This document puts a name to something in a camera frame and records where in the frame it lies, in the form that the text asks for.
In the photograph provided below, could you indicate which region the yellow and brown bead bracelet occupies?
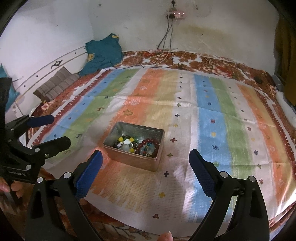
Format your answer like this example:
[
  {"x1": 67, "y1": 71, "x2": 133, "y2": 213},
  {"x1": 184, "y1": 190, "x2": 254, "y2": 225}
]
[{"x1": 113, "y1": 135, "x2": 139, "y2": 153}]

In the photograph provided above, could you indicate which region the red bead bracelet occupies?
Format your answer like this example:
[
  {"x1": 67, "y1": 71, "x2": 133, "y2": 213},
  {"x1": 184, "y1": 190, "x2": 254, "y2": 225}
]
[{"x1": 134, "y1": 138, "x2": 161, "y2": 157}]

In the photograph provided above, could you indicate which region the person's left hand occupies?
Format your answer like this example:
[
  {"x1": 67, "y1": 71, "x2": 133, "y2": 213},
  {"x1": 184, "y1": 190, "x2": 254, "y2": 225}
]
[{"x1": 0, "y1": 177, "x2": 24, "y2": 198}]

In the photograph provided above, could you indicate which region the person's right hand fingertip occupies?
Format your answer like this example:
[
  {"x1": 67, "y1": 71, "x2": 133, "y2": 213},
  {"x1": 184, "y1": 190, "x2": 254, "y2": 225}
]
[{"x1": 157, "y1": 232, "x2": 174, "y2": 241}]

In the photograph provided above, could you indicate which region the brown striped folded cushion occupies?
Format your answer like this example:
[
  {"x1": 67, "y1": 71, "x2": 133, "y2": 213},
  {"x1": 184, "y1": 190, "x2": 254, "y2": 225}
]
[{"x1": 33, "y1": 67, "x2": 80, "y2": 102}]

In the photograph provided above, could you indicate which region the striped colourful mat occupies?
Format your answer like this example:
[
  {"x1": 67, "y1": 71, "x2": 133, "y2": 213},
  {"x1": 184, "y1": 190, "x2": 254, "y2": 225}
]
[{"x1": 30, "y1": 68, "x2": 295, "y2": 237}]

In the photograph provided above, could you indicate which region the silver metal tin box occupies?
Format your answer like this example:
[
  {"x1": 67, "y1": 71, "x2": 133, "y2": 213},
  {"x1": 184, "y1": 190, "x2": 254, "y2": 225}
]
[{"x1": 103, "y1": 121, "x2": 165, "y2": 172}]

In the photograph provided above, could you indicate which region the teal cloth garment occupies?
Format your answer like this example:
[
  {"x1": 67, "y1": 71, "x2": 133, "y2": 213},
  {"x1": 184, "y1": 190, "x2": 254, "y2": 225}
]
[{"x1": 79, "y1": 34, "x2": 123, "y2": 77}]

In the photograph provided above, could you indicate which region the pink power strip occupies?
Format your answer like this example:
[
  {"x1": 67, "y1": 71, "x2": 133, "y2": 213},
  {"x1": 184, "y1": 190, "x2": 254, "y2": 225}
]
[{"x1": 166, "y1": 11, "x2": 186, "y2": 20}]

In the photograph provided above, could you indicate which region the black power cable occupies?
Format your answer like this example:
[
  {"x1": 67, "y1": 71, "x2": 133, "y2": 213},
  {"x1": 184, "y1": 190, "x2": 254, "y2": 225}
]
[{"x1": 111, "y1": 17, "x2": 179, "y2": 70}]

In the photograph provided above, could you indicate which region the white charging cable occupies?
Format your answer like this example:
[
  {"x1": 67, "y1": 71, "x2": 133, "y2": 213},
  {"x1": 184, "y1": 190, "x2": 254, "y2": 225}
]
[{"x1": 147, "y1": 19, "x2": 234, "y2": 69}]

